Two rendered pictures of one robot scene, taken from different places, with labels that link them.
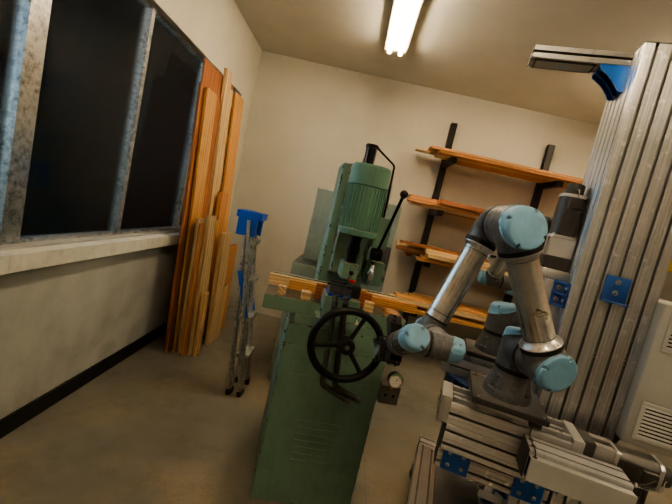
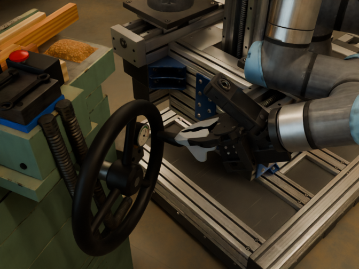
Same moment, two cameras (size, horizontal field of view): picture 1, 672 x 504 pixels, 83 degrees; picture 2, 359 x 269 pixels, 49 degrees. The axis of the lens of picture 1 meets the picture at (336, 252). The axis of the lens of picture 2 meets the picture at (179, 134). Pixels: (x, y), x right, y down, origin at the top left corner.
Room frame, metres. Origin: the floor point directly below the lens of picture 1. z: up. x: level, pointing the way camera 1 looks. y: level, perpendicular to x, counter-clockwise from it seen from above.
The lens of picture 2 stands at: (1.02, 0.24, 1.34)
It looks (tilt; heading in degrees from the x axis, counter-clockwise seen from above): 41 degrees down; 302
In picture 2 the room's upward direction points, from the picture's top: straight up
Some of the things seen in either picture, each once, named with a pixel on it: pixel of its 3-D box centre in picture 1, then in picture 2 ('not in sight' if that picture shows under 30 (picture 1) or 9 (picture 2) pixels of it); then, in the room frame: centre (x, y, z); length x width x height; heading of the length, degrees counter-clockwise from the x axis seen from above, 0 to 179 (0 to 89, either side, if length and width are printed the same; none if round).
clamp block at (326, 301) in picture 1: (338, 305); (31, 123); (1.50, -0.06, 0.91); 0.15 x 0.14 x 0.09; 97
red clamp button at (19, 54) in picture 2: not in sight; (18, 55); (1.53, -0.09, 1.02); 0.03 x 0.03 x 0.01
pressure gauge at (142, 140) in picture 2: (394, 381); (138, 136); (1.52, -0.36, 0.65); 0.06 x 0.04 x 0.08; 97
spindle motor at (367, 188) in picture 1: (364, 201); not in sight; (1.70, -0.07, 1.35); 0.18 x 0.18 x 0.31
